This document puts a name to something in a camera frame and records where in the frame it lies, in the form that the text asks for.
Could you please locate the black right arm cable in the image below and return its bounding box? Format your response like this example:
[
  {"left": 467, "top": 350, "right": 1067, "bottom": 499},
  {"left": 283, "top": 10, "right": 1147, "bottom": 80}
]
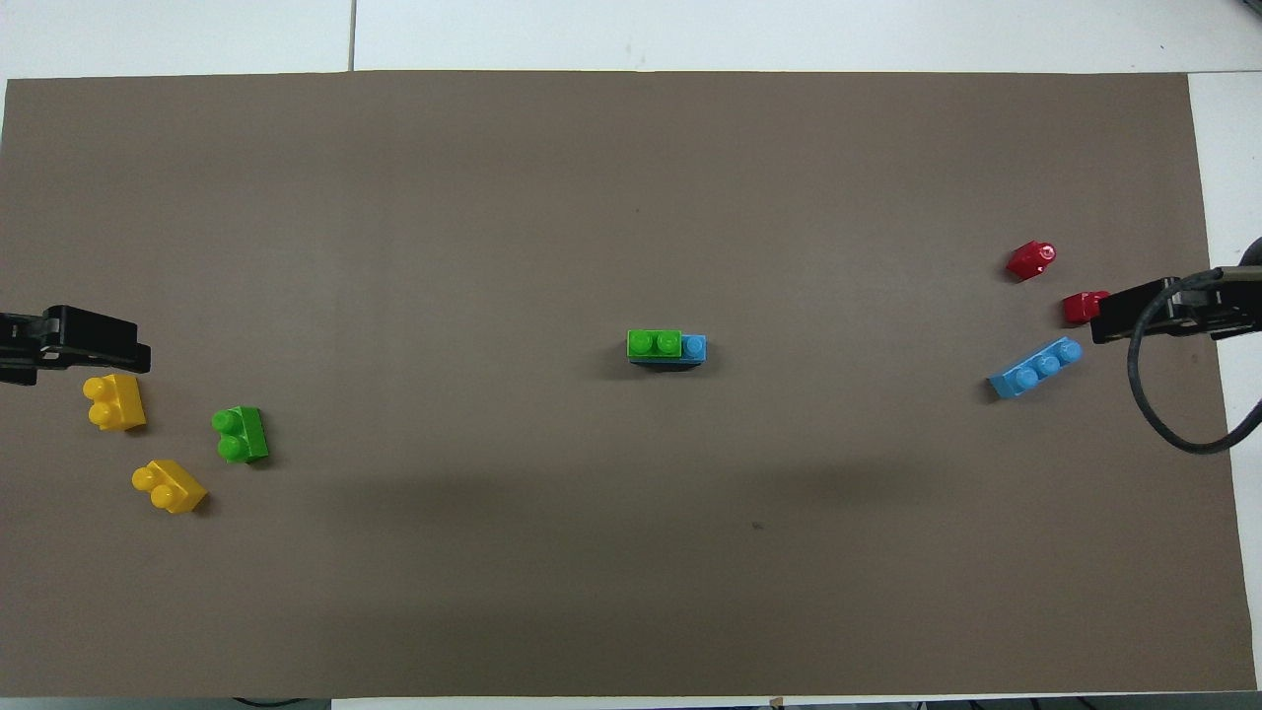
[{"left": 1127, "top": 268, "right": 1262, "bottom": 457}]

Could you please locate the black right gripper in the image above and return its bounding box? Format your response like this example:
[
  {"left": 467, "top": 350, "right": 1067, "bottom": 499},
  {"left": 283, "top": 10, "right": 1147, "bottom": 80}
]
[{"left": 1090, "top": 266, "right": 1262, "bottom": 345}]

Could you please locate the blue three-stud block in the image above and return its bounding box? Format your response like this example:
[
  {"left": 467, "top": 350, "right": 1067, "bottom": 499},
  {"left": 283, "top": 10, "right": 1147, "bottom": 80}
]
[
  {"left": 987, "top": 336, "right": 1085, "bottom": 400},
  {"left": 631, "top": 333, "right": 708, "bottom": 368}
]

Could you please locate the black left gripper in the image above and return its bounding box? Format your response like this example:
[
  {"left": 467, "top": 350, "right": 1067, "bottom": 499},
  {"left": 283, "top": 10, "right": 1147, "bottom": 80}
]
[{"left": 0, "top": 305, "right": 152, "bottom": 388}]

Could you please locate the brown table mat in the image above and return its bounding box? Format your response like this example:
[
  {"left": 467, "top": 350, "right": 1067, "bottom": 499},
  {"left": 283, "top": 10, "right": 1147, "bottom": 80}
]
[{"left": 0, "top": 71, "right": 1259, "bottom": 699}]

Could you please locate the yellow two-stud block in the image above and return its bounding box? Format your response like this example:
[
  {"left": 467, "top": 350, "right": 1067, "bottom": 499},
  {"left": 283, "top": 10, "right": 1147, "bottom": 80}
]
[
  {"left": 131, "top": 459, "right": 209, "bottom": 516},
  {"left": 82, "top": 373, "right": 148, "bottom": 433}
]

